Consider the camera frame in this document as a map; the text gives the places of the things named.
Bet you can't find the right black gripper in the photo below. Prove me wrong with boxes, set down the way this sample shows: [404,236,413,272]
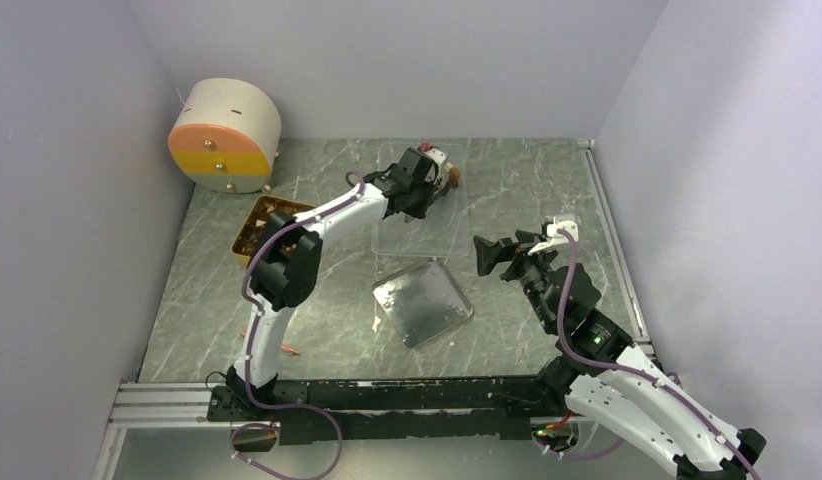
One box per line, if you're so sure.
[473,229,560,331]

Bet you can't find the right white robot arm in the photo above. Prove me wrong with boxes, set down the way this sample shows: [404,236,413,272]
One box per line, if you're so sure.
[473,224,766,479]

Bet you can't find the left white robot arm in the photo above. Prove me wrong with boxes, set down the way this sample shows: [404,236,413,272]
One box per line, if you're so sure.
[226,145,460,420]

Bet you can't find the gold chocolate box tray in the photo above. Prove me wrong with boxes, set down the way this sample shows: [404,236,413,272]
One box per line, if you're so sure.
[231,195,313,269]

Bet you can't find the clear plastic tray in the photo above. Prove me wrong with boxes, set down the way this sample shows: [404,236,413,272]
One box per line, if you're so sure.
[371,140,471,258]

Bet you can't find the square silver metal lid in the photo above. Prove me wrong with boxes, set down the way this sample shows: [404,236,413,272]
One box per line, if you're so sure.
[372,258,474,349]

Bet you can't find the round pastel drawer box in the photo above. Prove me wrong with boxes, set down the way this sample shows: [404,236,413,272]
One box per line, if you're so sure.
[167,78,282,194]

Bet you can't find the red pen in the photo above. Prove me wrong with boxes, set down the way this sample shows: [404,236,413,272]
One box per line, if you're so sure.
[240,330,300,356]

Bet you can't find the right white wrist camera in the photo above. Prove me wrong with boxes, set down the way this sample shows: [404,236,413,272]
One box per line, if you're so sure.
[528,214,580,255]

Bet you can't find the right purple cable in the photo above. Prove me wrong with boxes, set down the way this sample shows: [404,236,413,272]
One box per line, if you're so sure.
[533,228,763,480]

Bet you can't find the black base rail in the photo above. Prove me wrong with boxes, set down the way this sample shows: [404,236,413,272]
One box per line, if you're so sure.
[206,375,568,446]

